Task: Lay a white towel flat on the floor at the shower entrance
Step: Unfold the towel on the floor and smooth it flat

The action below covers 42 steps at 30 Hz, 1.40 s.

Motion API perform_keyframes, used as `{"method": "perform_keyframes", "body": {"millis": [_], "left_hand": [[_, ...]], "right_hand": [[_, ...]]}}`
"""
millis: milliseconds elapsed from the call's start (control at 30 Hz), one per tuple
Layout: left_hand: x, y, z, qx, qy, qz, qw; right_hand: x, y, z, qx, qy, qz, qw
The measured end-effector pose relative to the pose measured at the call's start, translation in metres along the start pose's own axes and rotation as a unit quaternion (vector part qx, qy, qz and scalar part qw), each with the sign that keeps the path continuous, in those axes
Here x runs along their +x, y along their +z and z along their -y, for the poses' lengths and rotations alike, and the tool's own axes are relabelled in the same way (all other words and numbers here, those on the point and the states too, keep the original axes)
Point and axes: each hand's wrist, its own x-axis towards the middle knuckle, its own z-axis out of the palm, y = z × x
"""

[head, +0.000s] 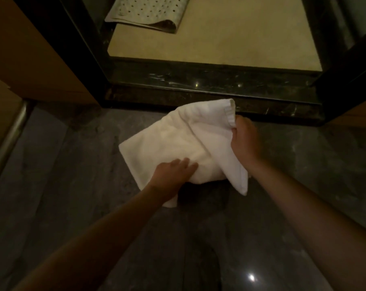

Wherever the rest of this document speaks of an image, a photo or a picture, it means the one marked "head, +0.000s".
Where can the person's left hand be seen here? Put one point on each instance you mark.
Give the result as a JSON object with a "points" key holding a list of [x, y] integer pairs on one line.
{"points": [[171, 178]]}

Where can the person's right hand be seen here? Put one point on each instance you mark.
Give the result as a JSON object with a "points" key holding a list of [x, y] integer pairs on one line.
{"points": [[246, 142]]}

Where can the white towel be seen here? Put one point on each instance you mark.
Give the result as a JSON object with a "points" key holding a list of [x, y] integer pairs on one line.
{"points": [[171, 136]]}

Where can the person's left forearm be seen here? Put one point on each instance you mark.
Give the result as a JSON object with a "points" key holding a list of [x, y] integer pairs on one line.
{"points": [[95, 239]]}

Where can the person's right forearm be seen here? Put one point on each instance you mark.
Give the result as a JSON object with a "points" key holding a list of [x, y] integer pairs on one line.
{"points": [[307, 215]]}

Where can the black marble threshold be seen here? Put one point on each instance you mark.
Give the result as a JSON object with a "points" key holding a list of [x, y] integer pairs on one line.
{"points": [[201, 84]]}

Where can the perforated white bath mat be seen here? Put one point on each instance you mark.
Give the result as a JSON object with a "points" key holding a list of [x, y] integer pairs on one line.
{"points": [[146, 12]]}

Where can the black door frame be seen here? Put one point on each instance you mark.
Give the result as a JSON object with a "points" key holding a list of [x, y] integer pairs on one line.
{"points": [[73, 51]]}

